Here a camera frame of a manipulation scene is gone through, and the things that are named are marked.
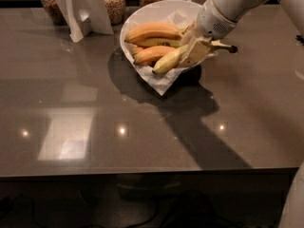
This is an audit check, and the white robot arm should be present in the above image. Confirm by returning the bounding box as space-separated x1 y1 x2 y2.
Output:
181 0 304 228

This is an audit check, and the left white card stand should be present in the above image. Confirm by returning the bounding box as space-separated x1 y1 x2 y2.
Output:
55 0 113 43

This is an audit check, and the middle yellow banana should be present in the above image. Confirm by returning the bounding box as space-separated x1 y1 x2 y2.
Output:
135 38 180 48

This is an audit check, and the far left glass jar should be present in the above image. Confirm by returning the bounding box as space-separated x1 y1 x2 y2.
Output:
40 0 67 26

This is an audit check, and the lower orange banana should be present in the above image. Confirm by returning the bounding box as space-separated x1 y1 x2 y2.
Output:
134 46 175 65

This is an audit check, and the black floor cable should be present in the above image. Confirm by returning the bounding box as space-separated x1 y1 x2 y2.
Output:
0 187 286 228

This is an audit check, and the white bowl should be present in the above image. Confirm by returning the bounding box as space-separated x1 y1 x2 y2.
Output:
119 0 219 77

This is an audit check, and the yellow-green front banana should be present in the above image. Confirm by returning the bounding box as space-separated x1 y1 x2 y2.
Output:
152 41 238 74

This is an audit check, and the white paper liner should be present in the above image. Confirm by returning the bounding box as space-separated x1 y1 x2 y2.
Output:
120 7 200 96

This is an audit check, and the glass jar of grains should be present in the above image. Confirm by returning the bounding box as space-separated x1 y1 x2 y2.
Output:
104 0 125 26

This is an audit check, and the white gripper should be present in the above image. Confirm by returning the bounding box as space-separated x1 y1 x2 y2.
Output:
179 0 237 67

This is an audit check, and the top orange-yellow banana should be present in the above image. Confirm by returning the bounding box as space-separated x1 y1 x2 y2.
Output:
124 22 182 44

